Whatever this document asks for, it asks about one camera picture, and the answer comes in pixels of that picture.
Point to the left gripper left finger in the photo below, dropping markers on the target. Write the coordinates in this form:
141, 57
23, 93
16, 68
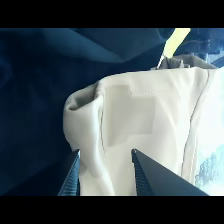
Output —
71, 180

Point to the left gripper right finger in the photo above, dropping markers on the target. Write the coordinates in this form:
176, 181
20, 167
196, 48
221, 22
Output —
153, 180

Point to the brown trousers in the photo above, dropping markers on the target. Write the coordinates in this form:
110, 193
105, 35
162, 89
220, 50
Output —
133, 113

